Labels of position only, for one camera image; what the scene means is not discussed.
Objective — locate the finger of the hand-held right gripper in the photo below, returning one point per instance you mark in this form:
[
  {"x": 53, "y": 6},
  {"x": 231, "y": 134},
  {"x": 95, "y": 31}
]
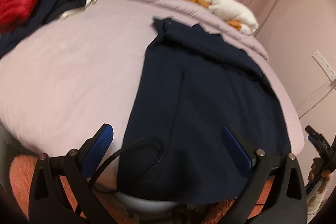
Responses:
[{"x": 316, "y": 138}]

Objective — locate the bed with lilac sheet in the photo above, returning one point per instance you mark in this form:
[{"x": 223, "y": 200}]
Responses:
[{"x": 65, "y": 69}]

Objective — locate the white power strip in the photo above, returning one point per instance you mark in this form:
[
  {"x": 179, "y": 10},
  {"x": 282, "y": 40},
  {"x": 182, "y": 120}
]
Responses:
[{"x": 324, "y": 65}]

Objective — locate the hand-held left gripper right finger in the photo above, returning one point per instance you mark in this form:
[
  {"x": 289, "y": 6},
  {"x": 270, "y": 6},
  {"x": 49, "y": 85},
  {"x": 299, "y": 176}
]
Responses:
[{"x": 236, "y": 150}]

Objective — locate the white goose plush toy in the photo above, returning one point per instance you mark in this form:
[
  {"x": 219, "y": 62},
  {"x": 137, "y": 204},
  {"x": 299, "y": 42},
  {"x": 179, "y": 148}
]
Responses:
[{"x": 236, "y": 11}]

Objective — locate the person's right hand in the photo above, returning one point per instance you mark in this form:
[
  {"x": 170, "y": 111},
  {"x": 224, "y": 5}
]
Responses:
[{"x": 313, "y": 170}]

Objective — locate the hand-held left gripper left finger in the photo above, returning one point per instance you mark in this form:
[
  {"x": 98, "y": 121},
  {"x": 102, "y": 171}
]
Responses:
[{"x": 99, "y": 145}]

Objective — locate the person's right forearm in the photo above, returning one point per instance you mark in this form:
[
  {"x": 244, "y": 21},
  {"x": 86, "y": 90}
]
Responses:
[{"x": 316, "y": 205}]

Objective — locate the navy collared jacket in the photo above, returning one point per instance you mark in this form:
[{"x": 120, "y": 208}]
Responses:
[{"x": 197, "y": 95}]

